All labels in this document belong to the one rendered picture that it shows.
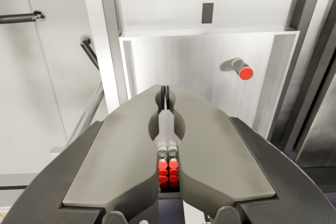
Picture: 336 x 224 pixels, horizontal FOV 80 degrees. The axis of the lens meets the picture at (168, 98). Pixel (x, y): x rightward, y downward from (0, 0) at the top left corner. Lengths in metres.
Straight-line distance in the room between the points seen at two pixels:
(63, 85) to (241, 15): 1.31
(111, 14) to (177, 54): 0.12
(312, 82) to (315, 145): 0.19
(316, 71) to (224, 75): 0.15
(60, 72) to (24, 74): 0.23
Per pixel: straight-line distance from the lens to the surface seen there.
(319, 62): 0.42
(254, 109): 0.44
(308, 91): 0.44
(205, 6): 0.34
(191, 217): 0.38
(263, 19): 0.37
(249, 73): 0.34
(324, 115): 0.53
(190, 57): 0.35
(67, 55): 1.40
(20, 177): 0.68
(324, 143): 0.59
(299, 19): 0.37
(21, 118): 1.82
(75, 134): 0.80
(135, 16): 0.33
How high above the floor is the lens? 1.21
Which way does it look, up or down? 58 degrees down
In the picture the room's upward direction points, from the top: 176 degrees clockwise
